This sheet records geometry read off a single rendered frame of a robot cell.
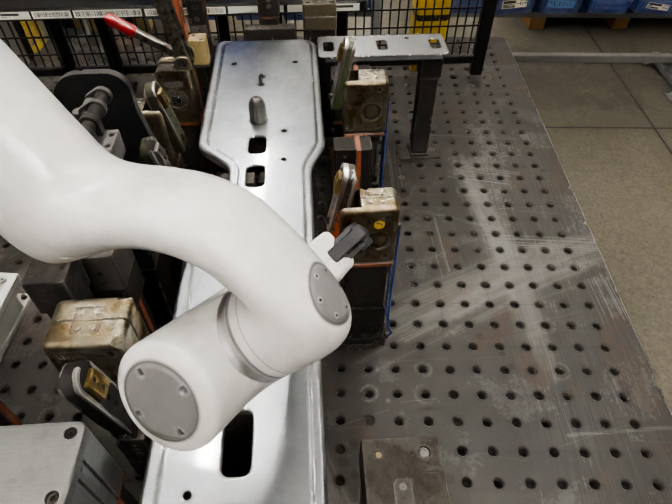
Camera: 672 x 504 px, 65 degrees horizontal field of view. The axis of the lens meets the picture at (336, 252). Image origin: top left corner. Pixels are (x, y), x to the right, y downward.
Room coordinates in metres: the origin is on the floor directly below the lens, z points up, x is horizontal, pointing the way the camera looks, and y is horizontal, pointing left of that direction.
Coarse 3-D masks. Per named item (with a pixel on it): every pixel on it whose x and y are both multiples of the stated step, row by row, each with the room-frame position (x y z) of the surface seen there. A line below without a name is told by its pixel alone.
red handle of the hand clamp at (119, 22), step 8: (104, 16) 0.95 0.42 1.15; (112, 16) 0.95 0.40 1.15; (112, 24) 0.94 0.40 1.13; (120, 24) 0.94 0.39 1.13; (128, 24) 0.95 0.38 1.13; (128, 32) 0.94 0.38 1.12; (136, 32) 0.95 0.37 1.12; (144, 32) 0.96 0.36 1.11; (144, 40) 0.95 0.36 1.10; (152, 40) 0.95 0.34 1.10; (160, 40) 0.96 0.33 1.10; (160, 48) 0.95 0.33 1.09; (168, 48) 0.95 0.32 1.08
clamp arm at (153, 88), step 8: (144, 88) 0.77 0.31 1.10; (152, 88) 0.77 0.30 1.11; (160, 88) 0.79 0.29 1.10; (144, 96) 0.77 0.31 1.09; (152, 96) 0.77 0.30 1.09; (160, 96) 0.77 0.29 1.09; (152, 104) 0.77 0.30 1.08; (160, 104) 0.77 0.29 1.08; (168, 104) 0.78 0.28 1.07; (168, 112) 0.78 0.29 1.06; (168, 120) 0.77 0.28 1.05; (176, 120) 0.80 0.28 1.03; (168, 128) 0.77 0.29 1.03; (176, 128) 0.78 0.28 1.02; (176, 136) 0.77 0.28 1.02; (184, 136) 0.78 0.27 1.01; (176, 144) 0.77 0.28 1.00; (184, 144) 0.78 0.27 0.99; (176, 152) 0.77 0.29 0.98
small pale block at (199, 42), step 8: (192, 40) 1.02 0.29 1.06; (200, 40) 1.02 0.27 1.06; (200, 48) 1.02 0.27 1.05; (208, 48) 1.05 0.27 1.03; (200, 56) 1.02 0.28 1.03; (208, 56) 1.04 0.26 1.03; (200, 64) 1.02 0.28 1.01; (208, 64) 1.02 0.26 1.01; (200, 72) 1.03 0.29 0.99; (208, 72) 1.03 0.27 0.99; (200, 80) 1.03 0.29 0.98; (208, 80) 1.03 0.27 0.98; (200, 88) 1.03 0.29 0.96
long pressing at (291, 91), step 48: (240, 48) 1.12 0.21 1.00; (288, 48) 1.12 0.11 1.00; (240, 96) 0.92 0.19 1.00; (288, 96) 0.92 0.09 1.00; (240, 144) 0.77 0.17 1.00; (288, 144) 0.77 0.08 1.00; (288, 192) 0.64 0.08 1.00; (192, 288) 0.44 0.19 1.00; (288, 384) 0.30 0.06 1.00; (288, 432) 0.24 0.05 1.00; (144, 480) 0.19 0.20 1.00; (192, 480) 0.19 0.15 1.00; (240, 480) 0.19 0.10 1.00; (288, 480) 0.19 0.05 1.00
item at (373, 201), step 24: (360, 192) 0.59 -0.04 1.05; (384, 192) 0.59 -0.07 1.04; (360, 216) 0.55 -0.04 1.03; (384, 216) 0.55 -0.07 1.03; (384, 240) 0.55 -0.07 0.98; (360, 264) 0.55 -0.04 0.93; (384, 264) 0.55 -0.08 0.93; (360, 288) 0.55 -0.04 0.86; (384, 288) 0.55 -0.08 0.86; (360, 312) 0.55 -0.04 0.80; (384, 312) 0.55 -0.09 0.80; (360, 336) 0.55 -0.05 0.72; (384, 336) 0.55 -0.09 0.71
